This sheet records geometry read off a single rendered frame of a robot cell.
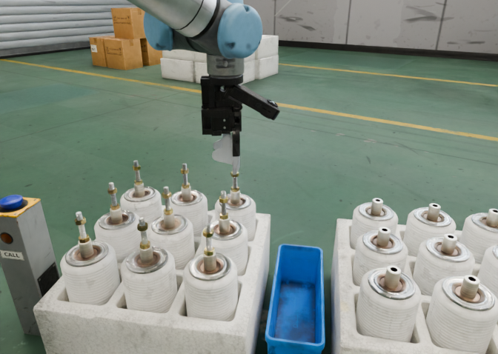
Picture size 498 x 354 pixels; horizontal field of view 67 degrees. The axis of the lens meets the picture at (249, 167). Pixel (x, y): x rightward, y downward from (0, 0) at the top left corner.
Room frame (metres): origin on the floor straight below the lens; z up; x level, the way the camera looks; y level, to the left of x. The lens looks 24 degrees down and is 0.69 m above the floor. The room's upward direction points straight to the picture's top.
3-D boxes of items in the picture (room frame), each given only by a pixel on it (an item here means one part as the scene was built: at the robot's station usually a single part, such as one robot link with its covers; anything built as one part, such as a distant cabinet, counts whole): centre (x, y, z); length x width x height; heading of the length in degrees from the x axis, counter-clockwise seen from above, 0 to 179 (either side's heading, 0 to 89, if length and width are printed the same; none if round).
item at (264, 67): (3.79, -0.03, 0.09); 0.39 x 0.39 x 0.18; 60
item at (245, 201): (0.77, 0.03, 0.25); 0.08 x 0.08 x 0.01
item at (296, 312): (0.63, -0.11, 0.06); 0.30 x 0.11 x 0.12; 171
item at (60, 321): (0.67, 0.17, 0.09); 0.39 x 0.39 x 0.18; 81
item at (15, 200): (0.64, 0.47, 0.32); 0.04 x 0.04 x 0.02
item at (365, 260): (0.61, -0.26, 0.16); 0.10 x 0.10 x 0.18
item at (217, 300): (0.54, 0.07, 0.16); 0.10 x 0.10 x 0.18
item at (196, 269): (0.54, 0.07, 0.25); 0.08 x 0.08 x 0.01
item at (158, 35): (0.69, 0.11, 0.64); 0.11 x 0.11 x 0.08; 41
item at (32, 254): (0.64, 0.47, 0.16); 0.07 x 0.07 x 0.31; 81
